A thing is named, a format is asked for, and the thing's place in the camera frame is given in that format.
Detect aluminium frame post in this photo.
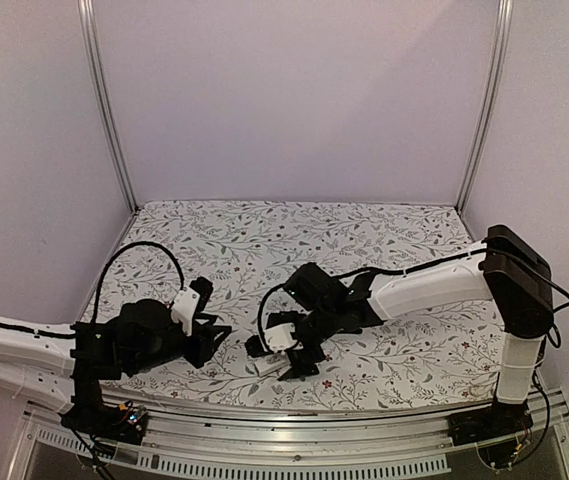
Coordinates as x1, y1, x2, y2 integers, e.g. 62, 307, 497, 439
455, 0, 514, 217
77, 0, 139, 214

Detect white remote control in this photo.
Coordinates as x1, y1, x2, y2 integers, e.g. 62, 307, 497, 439
253, 354, 289, 377

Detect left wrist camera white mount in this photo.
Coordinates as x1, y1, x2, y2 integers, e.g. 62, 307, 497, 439
170, 277, 213, 337

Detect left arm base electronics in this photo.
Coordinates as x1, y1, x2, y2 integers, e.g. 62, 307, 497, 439
61, 379, 149, 445

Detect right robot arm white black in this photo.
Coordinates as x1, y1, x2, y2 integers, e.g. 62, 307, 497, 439
245, 225, 569, 436

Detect front aluminium rail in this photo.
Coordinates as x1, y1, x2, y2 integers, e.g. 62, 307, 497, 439
7, 389, 569, 479

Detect floral patterned table mat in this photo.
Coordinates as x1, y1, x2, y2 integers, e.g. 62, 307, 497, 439
84, 201, 503, 411

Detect left aluminium frame post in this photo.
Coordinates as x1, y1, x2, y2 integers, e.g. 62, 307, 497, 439
77, 0, 139, 214

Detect left black camera cable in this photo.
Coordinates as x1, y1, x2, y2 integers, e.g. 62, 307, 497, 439
77, 240, 188, 324

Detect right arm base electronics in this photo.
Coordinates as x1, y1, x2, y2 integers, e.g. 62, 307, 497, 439
447, 397, 533, 470

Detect right aluminium frame post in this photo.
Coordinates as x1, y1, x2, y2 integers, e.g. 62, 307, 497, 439
455, 0, 514, 217

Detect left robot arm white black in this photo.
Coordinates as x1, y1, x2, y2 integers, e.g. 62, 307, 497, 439
0, 293, 232, 434

